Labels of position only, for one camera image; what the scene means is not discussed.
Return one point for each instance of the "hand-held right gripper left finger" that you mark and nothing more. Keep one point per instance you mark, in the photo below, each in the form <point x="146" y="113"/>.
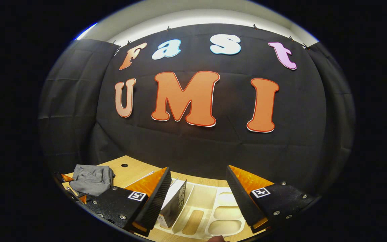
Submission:
<point x="156" y="201"/>

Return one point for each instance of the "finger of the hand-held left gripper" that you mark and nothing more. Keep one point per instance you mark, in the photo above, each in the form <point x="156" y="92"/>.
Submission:
<point x="66" y="177"/>
<point x="82" y="199"/>

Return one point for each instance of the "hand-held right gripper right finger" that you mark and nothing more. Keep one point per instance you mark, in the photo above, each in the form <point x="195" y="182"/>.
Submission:
<point x="242" y="201"/>

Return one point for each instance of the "blue picture cover book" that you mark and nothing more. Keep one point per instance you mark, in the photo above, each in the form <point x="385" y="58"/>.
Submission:
<point x="175" y="208"/>

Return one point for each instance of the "grey schoolbag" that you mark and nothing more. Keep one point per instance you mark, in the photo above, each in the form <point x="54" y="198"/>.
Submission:
<point x="91" y="179"/>

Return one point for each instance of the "white bookshelf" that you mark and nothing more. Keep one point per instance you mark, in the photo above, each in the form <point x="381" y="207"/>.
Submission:
<point x="200" y="198"/>

